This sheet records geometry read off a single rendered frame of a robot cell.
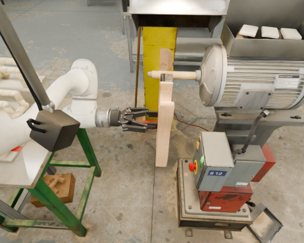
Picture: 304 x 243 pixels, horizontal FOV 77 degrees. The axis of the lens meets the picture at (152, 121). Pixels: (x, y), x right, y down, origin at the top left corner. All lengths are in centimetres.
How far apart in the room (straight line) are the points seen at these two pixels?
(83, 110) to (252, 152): 80
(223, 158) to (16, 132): 62
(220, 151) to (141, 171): 129
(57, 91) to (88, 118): 21
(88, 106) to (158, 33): 103
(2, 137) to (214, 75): 64
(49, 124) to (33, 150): 84
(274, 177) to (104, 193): 161
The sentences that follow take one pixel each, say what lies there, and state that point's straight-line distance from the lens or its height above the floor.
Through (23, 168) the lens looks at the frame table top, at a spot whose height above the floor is 93.
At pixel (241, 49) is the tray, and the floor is 140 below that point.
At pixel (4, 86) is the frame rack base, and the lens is 128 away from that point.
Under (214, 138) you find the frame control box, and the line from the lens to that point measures 77.
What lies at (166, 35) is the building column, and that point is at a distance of 169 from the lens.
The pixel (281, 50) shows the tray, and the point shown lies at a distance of 79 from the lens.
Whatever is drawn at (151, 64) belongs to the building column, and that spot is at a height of 80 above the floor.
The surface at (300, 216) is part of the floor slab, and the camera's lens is 216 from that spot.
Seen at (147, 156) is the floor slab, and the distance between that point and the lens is 203.
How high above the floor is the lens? 169
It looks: 46 degrees down
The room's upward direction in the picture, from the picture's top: straight up
